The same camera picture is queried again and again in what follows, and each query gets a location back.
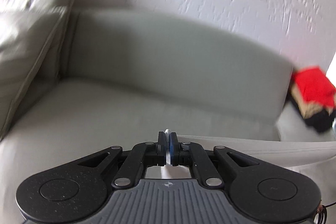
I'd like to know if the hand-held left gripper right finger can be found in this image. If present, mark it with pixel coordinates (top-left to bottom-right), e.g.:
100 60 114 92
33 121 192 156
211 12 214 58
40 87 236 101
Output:
169 132 260 186

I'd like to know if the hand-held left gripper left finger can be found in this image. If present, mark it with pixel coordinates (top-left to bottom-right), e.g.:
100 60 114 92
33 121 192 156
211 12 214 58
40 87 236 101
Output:
77 132 168 188

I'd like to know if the light grey seat cushion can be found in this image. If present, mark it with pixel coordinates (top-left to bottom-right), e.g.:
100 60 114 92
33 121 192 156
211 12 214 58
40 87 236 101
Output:
276 102 336 143

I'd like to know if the light grey shirt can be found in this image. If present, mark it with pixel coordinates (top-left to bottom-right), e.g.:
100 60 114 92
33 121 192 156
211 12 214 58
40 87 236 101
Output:
144 129 336 180

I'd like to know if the grey sofa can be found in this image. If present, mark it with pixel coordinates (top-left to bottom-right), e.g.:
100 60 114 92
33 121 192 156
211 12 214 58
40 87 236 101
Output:
0 7 336 224

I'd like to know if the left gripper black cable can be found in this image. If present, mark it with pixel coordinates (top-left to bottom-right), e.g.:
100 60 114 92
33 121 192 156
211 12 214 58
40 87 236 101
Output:
314 202 336 224

